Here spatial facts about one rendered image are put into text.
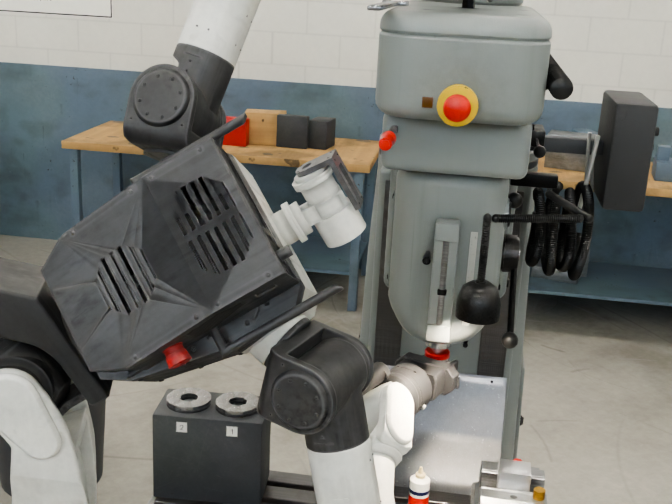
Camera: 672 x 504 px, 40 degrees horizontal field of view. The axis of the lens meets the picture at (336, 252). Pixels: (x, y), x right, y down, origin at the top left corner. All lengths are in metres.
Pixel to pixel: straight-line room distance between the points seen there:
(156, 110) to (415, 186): 0.48
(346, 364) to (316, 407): 0.09
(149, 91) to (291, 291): 0.34
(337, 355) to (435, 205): 0.41
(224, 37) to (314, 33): 4.55
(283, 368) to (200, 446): 0.69
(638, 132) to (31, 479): 1.23
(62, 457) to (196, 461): 0.56
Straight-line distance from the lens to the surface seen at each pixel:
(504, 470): 1.83
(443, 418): 2.16
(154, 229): 1.17
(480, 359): 2.15
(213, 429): 1.86
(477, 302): 1.48
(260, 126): 5.52
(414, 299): 1.62
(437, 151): 1.51
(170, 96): 1.30
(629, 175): 1.87
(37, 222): 6.73
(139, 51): 6.22
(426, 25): 1.39
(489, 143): 1.50
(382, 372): 1.59
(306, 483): 2.00
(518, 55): 1.39
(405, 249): 1.60
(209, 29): 1.37
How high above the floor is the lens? 1.96
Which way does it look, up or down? 18 degrees down
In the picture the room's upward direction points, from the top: 3 degrees clockwise
